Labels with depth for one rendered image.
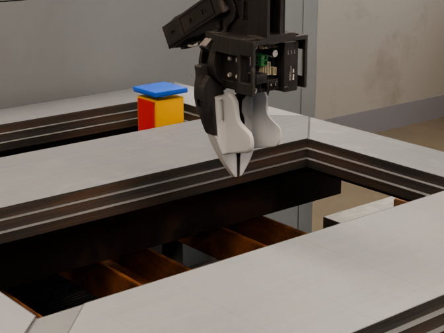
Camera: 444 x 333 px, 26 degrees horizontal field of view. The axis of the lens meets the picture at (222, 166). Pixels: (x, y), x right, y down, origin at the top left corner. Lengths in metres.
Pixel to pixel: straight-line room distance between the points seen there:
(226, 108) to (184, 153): 0.30
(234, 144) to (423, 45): 4.02
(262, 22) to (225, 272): 0.23
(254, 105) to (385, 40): 3.76
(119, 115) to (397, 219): 0.63
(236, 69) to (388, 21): 3.80
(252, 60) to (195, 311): 0.24
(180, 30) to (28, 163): 0.32
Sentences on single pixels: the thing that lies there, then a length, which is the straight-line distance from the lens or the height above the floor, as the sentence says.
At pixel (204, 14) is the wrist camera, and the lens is 0.96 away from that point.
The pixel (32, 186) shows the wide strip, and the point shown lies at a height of 0.85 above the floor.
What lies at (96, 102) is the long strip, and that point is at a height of 0.85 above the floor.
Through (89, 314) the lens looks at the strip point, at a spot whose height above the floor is 0.85.
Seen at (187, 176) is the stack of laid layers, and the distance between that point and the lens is 1.18.
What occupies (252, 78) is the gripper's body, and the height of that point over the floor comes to 1.01.
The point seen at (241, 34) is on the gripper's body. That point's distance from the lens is 0.94.
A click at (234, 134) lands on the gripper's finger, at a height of 0.95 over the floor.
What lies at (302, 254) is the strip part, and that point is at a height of 0.85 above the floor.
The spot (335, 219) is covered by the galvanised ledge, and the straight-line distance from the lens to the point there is 1.52.
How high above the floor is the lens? 1.19
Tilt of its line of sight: 17 degrees down
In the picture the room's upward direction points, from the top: straight up
